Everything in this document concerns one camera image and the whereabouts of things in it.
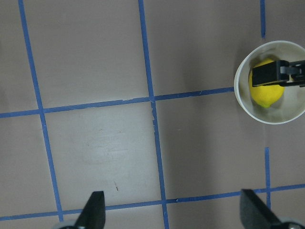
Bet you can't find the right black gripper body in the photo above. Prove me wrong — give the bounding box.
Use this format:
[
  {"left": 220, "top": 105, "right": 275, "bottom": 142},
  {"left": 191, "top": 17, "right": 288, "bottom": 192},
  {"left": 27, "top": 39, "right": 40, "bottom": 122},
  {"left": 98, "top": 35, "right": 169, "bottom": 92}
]
[{"left": 280, "top": 61, "right": 305, "bottom": 87}]

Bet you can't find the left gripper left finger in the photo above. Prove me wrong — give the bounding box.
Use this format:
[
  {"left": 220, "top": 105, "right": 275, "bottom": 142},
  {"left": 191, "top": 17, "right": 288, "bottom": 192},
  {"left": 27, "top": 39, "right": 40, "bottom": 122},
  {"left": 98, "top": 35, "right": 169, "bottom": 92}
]
[{"left": 74, "top": 191, "right": 106, "bottom": 229}]

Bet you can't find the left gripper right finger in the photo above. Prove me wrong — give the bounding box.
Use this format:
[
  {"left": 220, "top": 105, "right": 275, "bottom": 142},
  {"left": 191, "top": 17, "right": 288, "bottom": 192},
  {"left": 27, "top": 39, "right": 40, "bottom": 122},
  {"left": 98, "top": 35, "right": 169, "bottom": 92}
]
[{"left": 240, "top": 189, "right": 281, "bottom": 229}]

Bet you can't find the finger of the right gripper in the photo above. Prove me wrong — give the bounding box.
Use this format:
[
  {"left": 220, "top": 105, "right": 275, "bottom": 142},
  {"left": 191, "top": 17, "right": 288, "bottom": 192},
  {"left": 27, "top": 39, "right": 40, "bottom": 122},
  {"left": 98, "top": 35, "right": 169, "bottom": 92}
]
[{"left": 252, "top": 60, "right": 289, "bottom": 87}]

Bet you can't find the yellow lemon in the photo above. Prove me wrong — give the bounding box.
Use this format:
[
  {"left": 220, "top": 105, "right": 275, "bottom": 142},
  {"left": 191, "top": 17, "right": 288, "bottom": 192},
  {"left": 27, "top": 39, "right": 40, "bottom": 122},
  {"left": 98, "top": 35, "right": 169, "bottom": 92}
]
[{"left": 248, "top": 70, "right": 285, "bottom": 108}]

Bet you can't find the cream ceramic bowl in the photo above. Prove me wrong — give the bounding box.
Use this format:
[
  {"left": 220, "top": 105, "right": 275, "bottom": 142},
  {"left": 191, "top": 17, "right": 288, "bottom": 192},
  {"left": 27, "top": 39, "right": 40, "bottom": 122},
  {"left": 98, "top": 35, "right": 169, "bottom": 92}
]
[{"left": 234, "top": 41, "right": 305, "bottom": 125}]

